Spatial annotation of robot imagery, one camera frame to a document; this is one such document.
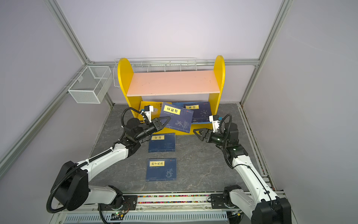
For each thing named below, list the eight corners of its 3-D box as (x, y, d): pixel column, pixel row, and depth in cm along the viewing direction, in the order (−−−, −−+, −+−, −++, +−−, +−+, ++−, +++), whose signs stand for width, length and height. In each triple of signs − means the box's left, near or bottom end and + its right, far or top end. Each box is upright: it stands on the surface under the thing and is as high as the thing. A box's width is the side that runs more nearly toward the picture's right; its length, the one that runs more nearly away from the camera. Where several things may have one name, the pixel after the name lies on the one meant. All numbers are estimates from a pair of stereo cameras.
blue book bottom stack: (144, 181, 83) (143, 180, 81) (148, 159, 91) (147, 158, 90) (176, 181, 83) (176, 180, 81) (177, 159, 91) (177, 158, 90)
